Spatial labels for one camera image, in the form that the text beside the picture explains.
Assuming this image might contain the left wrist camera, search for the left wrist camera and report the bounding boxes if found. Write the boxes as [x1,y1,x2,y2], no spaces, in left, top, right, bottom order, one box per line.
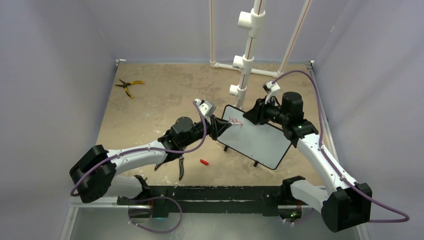
[194,98,216,123]

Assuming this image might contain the small black-framed whiteboard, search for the small black-framed whiteboard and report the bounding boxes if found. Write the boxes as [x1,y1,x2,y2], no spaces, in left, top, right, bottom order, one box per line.
[217,105,292,170]

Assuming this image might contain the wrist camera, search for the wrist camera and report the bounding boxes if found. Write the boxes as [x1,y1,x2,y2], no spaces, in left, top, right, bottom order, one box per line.
[262,81,281,104]
[194,98,216,123]

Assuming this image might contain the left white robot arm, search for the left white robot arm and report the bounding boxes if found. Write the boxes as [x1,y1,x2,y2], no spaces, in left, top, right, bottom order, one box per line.
[69,115,233,203]

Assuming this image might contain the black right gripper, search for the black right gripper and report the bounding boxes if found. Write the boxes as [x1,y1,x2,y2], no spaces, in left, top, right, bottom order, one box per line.
[243,95,289,126]

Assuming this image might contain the white PVC pipe frame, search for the white PVC pipe frame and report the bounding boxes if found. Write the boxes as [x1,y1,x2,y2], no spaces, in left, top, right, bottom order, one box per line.
[208,0,312,109]

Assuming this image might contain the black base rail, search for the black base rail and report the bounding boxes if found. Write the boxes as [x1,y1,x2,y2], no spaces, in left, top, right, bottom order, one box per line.
[117,185,298,218]

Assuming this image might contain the red marker cap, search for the red marker cap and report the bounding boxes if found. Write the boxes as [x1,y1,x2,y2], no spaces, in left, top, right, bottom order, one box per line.
[199,159,209,166]

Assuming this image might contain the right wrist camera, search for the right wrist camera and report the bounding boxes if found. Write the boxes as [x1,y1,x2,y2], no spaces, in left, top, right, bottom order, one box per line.
[262,81,281,104]

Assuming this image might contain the yellow handled needle-nose pliers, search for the yellow handled needle-nose pliers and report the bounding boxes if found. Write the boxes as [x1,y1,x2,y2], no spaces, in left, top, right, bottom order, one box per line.
[114,79,145,99]

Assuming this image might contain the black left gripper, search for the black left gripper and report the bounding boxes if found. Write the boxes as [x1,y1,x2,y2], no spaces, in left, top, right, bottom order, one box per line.
[180,114,231,148]

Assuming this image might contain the black handled pliers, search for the black handled pliers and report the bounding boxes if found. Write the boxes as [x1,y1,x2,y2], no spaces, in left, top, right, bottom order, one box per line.
[154,155,185,181]

